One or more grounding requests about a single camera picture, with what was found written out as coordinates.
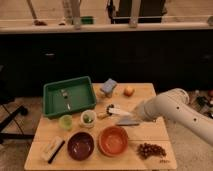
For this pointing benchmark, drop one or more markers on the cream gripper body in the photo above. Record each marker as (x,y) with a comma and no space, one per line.
(134,115)

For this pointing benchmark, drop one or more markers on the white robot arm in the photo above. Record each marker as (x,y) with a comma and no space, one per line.
(173,104)

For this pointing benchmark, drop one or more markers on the orange red bowl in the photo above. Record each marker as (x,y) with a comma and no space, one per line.
(112,141)

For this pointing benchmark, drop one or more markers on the dark purple bowl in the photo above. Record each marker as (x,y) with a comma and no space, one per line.
(80,146)

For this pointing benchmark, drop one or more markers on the blue grey folded cloth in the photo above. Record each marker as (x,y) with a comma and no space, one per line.
(127,121)

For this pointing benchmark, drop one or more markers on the orange fruit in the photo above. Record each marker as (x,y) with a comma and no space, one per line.
(128,91)

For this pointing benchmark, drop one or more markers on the bunch of dark grapes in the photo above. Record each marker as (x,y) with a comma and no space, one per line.
(147,150)

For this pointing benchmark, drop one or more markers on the blue sponge block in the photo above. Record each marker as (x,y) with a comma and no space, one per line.
(108,87)

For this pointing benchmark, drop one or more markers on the white cup with green item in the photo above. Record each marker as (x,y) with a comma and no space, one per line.
(88,118)

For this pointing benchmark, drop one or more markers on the light green cup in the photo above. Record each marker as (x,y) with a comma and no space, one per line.
(65,122)

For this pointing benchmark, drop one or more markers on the green plastic tray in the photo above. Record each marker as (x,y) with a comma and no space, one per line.
(81,97)

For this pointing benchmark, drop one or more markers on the black office chair base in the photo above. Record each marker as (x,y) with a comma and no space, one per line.
(5,98)

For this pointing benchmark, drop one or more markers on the white scrub brush black handle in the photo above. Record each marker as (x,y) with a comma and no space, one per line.
(51,149)

